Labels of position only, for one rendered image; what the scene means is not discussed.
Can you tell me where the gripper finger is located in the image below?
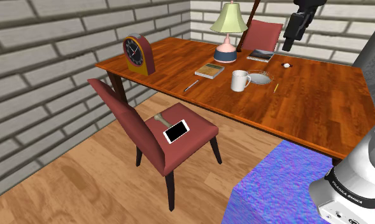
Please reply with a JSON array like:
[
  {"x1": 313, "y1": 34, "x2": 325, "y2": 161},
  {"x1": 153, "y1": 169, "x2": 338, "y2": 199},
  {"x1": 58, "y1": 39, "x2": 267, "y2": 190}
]
[{"x1": 281, "y1": 36, "x2": 297, "y2": 52}]

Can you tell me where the blue cover book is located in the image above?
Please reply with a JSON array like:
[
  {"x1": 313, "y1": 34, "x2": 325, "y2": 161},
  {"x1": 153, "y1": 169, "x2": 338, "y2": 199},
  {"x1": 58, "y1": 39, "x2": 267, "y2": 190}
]
[{"x1": 246, "y1": 48, "x2": 276, "y2": 64}]

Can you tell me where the white shallow bowl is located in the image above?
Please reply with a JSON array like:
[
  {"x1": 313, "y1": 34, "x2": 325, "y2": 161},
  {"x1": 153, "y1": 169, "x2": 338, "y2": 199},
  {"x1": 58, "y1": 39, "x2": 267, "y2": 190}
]
[{"x1": 246, "y1": 69, "x2": 274, "y2": 86}]

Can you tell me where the dark brown pole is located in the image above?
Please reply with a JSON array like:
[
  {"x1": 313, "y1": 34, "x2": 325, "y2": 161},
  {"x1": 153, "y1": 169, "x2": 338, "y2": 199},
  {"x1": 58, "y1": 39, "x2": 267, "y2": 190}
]
[{"x1": 236, "y1": 0, "x2": 262, "y2": 53}]

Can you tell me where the white mug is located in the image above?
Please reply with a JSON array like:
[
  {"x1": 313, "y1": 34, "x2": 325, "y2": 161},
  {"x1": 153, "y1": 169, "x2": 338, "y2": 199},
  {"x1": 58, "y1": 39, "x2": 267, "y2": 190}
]
[{"x1": 230, "y1": 69, "x2": 252, "y2": 93}]

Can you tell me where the brown wooden desk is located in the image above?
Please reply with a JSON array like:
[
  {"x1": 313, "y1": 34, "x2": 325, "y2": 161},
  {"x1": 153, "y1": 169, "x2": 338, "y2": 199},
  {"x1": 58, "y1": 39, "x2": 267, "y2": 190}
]
[{"x1": 95, "y1": 37, "x2": 375, "y2": 167}]

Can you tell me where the green shade table lamp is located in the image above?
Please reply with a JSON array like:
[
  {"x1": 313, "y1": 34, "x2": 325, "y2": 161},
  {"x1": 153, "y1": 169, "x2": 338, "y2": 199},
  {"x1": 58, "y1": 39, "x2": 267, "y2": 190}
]
[{"x1": 209, "y1": 0, "x2": 249, "y2": 64}]

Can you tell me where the green cover book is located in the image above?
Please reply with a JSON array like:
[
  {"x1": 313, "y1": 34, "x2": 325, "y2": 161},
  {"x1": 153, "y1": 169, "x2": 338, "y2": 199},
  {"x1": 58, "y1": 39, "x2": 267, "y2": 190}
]
[{"x1": 194, "y1": 62, "x2": 226, "y2": 80}]

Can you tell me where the silver pen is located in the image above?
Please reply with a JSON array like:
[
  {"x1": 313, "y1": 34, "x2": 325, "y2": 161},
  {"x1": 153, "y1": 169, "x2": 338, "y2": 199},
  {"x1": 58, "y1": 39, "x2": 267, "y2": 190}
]
[{"x1": 183, "y1": 80, "x2": 201, "y2": 93}]

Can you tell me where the white smartphone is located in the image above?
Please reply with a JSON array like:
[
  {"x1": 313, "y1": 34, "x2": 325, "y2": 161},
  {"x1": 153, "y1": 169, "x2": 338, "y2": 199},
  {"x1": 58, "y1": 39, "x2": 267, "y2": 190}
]
[{"x1": 162, "y1": 119, "x2": 191, "y2": 144}]

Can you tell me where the blue purple robot stand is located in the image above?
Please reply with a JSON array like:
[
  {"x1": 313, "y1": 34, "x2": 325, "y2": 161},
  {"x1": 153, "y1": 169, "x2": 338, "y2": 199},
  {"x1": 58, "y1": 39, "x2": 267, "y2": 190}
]
[{"x1": 221, "y1": 139, "x2": 334, "y2": 224}]

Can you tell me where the beige bone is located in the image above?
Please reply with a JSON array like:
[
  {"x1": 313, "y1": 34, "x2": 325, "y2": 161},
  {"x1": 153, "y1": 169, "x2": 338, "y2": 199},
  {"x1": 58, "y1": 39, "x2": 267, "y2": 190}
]
[{"x1": 153, "y1": 113, "x2": 173, "y2": 129}]

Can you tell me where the red chair with black legs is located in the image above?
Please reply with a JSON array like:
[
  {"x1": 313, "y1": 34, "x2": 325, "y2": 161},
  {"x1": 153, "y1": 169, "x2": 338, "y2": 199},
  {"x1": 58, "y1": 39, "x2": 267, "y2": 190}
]
[{"x1": 87, "y1": 78, "x2": 223, "y2": 213}]

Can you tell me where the red yellow mantel clock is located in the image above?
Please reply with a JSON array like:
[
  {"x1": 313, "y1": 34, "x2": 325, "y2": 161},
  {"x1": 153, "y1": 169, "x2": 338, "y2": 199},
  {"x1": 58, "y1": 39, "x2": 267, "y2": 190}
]
[{"x1": 122, "y1": 32, "x2": 157, "y2": 77}]

